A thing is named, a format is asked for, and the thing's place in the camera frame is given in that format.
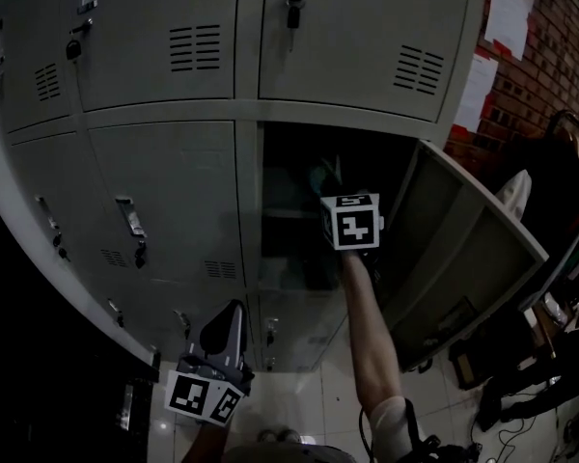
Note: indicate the black locker key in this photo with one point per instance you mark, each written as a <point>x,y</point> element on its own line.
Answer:
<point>293,10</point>
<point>140,254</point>
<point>73,48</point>

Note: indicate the white rolled-up sleeve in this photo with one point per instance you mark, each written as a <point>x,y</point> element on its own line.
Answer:
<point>391,425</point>

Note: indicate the black chair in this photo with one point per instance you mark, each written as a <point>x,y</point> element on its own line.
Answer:
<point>559,200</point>

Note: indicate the white cloth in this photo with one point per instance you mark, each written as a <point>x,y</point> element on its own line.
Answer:
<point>514,193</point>

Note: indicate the large white paper sheet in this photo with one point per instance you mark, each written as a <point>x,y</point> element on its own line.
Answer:
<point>509,10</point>

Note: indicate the person's grey clothing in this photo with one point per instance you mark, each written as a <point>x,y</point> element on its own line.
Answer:
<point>289,455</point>

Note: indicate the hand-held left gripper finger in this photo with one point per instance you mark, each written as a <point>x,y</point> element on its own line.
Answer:
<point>239,333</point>
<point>216,328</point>

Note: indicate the grey metal locker cabinet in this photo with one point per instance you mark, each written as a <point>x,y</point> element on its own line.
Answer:
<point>173,171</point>

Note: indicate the person's right forearm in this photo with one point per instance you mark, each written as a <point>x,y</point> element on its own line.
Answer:
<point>369,326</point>

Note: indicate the person's left forearm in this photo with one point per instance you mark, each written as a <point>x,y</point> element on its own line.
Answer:
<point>205,444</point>

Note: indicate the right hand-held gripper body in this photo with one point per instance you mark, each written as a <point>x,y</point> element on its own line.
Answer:
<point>356,227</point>

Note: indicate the person's shoes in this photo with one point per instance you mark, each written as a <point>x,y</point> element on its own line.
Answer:
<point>284,435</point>

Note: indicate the grey locker door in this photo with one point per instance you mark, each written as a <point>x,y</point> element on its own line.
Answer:
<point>458,239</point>

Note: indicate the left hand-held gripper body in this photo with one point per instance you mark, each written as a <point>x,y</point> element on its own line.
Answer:
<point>193,393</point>

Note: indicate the small white paper sheet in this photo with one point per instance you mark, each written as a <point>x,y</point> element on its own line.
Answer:
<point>477,89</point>

